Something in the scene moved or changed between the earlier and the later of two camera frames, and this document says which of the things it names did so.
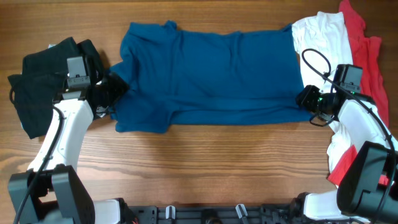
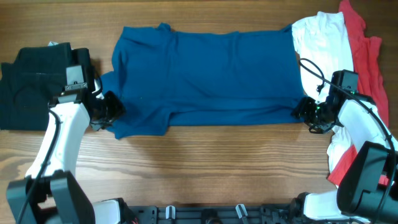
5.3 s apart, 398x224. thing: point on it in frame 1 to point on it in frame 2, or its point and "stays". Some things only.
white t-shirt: (323, 45) stays
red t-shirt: (365, 53) stays
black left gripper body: (111, 89) to (111, 108)
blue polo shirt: (182, 78) stays
